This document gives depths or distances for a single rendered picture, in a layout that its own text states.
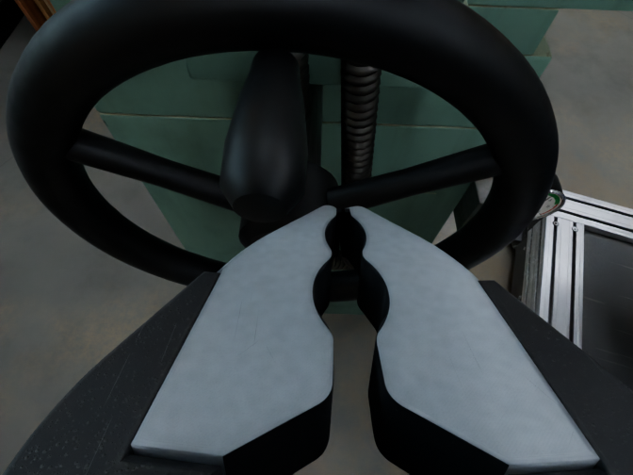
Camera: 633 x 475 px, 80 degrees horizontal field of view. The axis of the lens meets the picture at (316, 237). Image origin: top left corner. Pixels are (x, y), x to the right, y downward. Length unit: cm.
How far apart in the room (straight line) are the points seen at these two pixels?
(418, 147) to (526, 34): 15
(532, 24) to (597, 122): 141
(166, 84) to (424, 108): 26
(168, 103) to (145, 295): 79
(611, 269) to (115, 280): 127
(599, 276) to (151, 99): 99
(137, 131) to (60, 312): 83
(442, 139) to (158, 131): 32
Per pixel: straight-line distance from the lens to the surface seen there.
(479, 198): 52
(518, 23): 39
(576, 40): 213
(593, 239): 115
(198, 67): 27
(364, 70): 24
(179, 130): 47
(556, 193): 47
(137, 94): 44
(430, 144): 46
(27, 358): 125
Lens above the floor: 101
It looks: 62 degrees down
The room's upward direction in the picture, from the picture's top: 3 degrees clockwise
